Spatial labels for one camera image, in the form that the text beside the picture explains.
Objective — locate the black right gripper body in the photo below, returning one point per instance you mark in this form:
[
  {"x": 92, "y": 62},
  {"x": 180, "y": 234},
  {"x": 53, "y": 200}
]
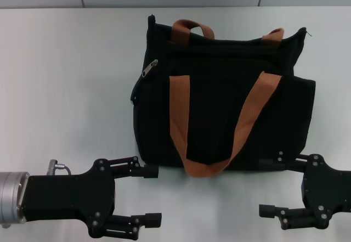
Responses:
[{"x": 329, "y": 190}]

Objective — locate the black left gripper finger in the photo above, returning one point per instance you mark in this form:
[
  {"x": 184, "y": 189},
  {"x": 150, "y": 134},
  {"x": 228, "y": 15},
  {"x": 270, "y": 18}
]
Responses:
[
  {"x": 152, "y": 220},
  {"x": 150, "y": 171}
]

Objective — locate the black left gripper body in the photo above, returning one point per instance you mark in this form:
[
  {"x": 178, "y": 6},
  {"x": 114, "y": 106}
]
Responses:
[{"x": 68, "y": 195}]

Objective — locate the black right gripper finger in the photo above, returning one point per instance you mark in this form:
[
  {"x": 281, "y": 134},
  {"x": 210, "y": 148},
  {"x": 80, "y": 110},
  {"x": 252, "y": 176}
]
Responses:
[
  {"x": 270, "y": 163},
  {"x": 267, "y": 210}
]

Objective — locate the silver zipper pull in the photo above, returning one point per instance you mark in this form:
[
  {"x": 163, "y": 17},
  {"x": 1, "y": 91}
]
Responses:
[{"x": 149, "y": 68}]

